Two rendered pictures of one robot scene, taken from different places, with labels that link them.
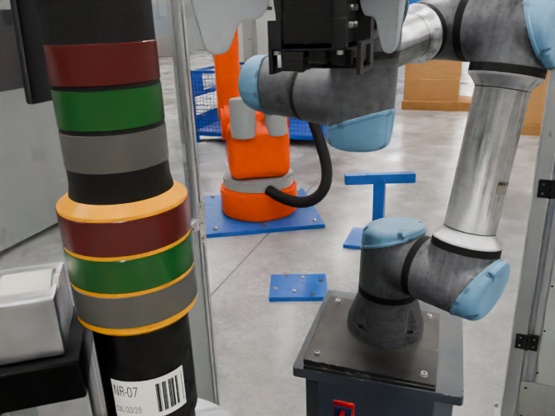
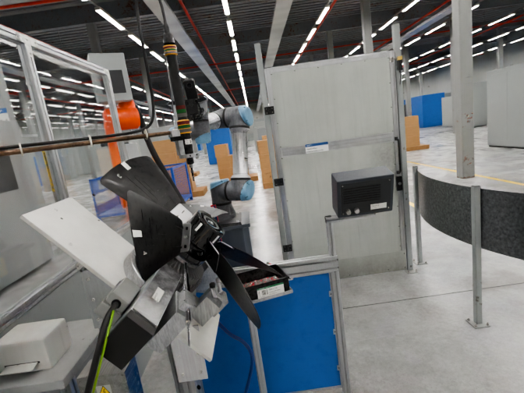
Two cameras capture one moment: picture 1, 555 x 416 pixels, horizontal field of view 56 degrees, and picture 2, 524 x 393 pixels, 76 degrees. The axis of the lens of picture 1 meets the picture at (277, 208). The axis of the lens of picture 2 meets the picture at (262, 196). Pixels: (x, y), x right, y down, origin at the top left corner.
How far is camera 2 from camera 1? 1.07 m
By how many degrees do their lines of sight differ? 22
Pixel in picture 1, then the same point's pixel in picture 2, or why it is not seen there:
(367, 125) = (204, 136)
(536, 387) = not seen: hidden behind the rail
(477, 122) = (235, 142)
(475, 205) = (239, 165)
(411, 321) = (231, 210)
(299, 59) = (190, 116)
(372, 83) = (203, 126)
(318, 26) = (192, 111)
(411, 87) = (223, 173)
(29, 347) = (177, 134)
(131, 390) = (186, 139)
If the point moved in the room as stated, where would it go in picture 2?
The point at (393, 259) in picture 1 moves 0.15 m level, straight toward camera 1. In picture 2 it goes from (221, 189) to (221, 192)
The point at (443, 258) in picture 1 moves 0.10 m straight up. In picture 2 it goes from (235, 182) to (231, 164)
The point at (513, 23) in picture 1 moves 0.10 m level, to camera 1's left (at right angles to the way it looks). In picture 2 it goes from (237, 115) to (219, 117)
